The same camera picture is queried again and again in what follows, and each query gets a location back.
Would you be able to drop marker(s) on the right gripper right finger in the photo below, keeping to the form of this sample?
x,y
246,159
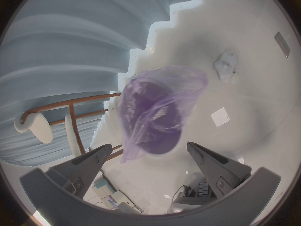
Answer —
x,y
214,168

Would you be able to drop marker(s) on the crumpled white paper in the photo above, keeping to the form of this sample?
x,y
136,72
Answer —
x,y
225,66

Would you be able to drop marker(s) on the white cushioned wooden chair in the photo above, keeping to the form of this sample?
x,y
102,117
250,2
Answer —
x,y
40,126

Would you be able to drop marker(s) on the white trash bin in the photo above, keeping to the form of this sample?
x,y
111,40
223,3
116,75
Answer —
x,y
177,147

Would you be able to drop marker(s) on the purple plastic bag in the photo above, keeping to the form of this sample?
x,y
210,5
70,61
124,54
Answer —
x,y
164,90

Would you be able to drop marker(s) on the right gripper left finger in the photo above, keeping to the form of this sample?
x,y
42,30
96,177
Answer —
x,y
87,168

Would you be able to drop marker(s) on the blue-green curtain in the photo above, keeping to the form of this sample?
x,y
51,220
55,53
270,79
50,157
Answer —
x,y
70,43

